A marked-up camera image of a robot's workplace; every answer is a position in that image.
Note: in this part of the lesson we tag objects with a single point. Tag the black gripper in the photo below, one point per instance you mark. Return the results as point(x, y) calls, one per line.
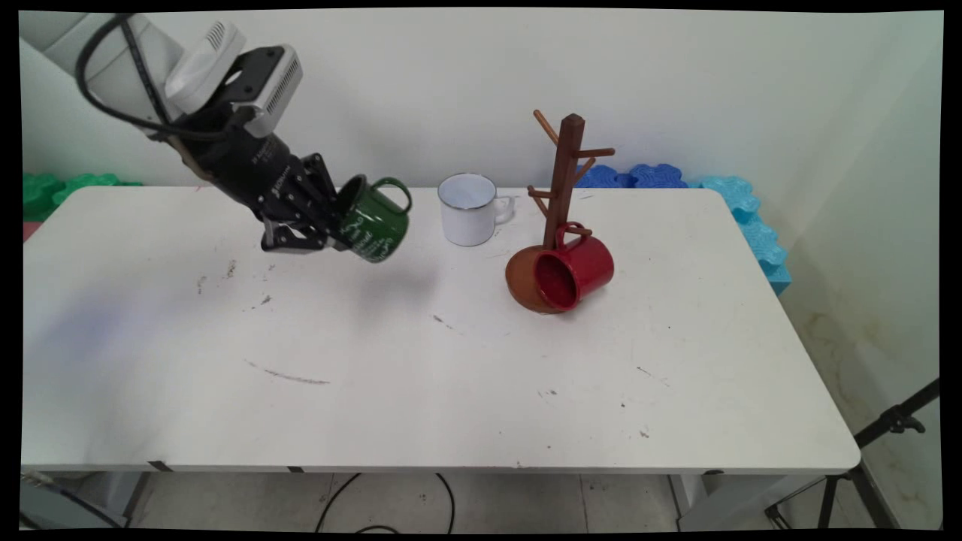
point(248, 169)

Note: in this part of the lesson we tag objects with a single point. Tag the green enamel mug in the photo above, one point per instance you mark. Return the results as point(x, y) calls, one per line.
point(372, 225)

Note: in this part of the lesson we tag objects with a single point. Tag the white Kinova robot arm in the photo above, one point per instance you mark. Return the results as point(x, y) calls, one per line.
point(109, 71)

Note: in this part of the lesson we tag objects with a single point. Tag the white enamel mug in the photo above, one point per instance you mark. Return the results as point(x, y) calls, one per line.
point(466, 222)

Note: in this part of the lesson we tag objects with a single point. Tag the green foam tile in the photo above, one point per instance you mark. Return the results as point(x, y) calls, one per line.
point(45, 191)

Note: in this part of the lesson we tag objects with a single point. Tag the brown wooden mug tree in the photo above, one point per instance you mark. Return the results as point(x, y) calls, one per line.
point(567, 173)

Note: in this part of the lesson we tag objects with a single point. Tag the red foam tile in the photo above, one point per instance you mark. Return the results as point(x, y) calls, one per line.
point(28, 231)

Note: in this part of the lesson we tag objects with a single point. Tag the red enamel mug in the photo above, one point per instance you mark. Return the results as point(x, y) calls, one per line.
point(590, 267)

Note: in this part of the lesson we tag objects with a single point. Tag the grey table leg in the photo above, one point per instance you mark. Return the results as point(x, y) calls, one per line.
point(113, 488)

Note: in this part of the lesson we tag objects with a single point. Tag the light blue foam tile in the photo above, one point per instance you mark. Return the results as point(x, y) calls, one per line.
point(725, 195)
point(766, 252)

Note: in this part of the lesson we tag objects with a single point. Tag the white table leg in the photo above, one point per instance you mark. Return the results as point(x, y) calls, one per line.
point(714, 503)

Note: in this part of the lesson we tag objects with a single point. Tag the black tripod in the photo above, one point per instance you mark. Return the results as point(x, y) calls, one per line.
point(894, 421)

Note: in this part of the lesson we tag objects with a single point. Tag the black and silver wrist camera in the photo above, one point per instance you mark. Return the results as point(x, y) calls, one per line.
point(278, 90)

